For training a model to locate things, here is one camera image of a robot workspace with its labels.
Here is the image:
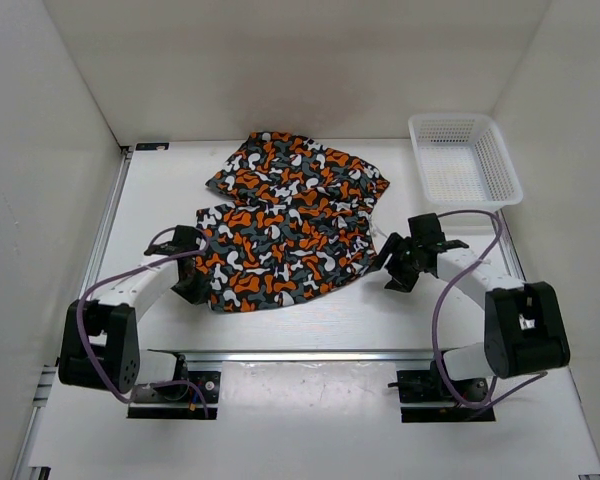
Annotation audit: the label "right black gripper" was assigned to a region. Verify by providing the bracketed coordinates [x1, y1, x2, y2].
[366, 231, 421, 293]

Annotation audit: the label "orange camouflage shorts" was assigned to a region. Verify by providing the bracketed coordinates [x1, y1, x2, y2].
[195, 131, 390, 313]

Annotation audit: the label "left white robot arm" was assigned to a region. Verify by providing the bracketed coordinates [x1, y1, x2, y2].
[58, 225, 210, 403]

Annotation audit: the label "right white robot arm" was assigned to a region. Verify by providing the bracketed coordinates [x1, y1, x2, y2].
[369, 213, 571, 410]

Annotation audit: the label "white plastic mesh basket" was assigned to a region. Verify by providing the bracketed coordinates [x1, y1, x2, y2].
[408, 113, 523, 212]

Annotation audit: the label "front aluminium rail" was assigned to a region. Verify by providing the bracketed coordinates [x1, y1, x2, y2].
[153, 349, 433, 363]

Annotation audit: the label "aluminium rail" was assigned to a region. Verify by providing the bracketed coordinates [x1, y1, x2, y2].
[153, 349, 433, 363]
[487, 211, 527, 282]
[59, 144, 132, 356]

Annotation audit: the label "left aluminium rail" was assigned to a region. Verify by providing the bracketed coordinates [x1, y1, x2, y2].
[59, 144, 132, 356]

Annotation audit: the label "right aluminium rail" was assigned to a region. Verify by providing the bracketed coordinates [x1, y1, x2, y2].
[487, 211, 527, 282]

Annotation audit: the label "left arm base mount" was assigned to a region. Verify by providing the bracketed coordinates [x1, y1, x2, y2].
[127, 355, 222, 421]

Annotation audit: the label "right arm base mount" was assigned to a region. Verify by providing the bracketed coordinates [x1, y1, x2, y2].
[387, 370, 496, 423]

